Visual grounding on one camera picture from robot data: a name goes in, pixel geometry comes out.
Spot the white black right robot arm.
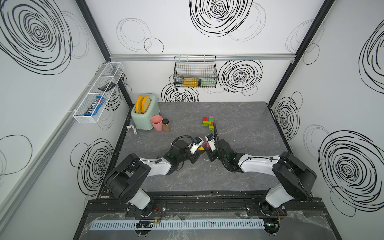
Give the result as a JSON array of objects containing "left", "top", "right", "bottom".
[{"left": 205, "top": 139, "right": 317, "bottom": 209}]

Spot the blue snack packet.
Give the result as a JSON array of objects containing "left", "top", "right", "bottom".
[{"left": 84, "top": 96, "right": 105, "bottom": 116}]

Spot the pink plastic cup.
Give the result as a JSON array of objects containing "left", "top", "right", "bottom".
[{"left": 151, "top": 115, "right": 163, "bottom": 132}]

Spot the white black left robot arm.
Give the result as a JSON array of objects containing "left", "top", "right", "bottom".
[{"left": 105, "top": 135, "right": 205, "bottom": 211}]

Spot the yellow box in basket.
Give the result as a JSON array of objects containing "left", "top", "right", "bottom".
[{"left": 184, "top": 78, "right": 201, "bottom": 88}]

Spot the mint green toaster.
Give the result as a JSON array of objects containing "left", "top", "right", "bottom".
[{"left": 131, "top": 94, "right": 160, "bottom": 130}]

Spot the light green box in basket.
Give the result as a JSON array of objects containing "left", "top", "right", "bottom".
[{"left": 200, "top": 77, "right": 217, "bottom": 88}]

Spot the white slotted cable duct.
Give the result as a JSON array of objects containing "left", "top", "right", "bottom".
[{"left": 90, "top": 219, "right": 265, "bottom": 231}]

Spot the black remote on shelf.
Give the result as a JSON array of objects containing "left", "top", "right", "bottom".
[{"left": 98, "top": 82, "right": 117, "bottom": 92}]

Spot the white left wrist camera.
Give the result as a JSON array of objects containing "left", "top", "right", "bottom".
[{"left": 189, "top": 137, "right": 204, "bottom": 155}]

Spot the left toy bread slice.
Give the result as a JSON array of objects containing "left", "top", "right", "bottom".
[{"left": 136, "top": 95, "right": 144, "bottom": 114}]

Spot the right toy bread slice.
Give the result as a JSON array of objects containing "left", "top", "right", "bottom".
[{"left": 142, "top": 95, "right": 151, "bottom": 114}]

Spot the black wire wall basket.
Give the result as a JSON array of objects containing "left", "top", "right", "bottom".
[{"left": 173, "top": 55, "right": 218, "bottom": 88}]

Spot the brown spice jar black lid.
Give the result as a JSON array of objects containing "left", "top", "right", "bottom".
[{"left": 162, "top": 119, "right": 171, "bottom": 133}]

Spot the white wire wall shelf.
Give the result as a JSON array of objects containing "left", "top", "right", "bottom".
[{"left": 73, "top": 62, "right": 124, "bottom": 124}]

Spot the toy bread slice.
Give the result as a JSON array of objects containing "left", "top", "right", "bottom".
[
  {"left": 136, "top": 95, "right": 144, "bottom": 114},
  {"left": 142, "top": 95, "right": 151, "bottom": 114}
]

